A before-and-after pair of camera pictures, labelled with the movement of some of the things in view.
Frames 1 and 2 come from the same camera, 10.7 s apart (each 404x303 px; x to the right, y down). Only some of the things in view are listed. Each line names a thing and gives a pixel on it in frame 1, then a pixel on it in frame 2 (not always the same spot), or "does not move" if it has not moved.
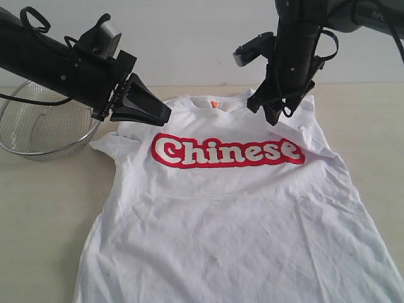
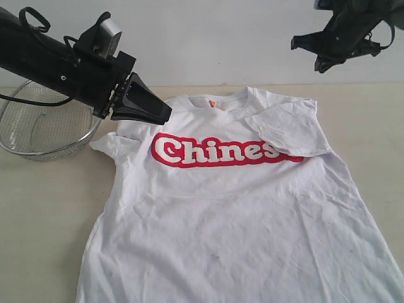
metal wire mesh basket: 43,133 does not move
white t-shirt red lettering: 218,204 does not move
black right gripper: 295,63 to 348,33
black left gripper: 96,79 does not move
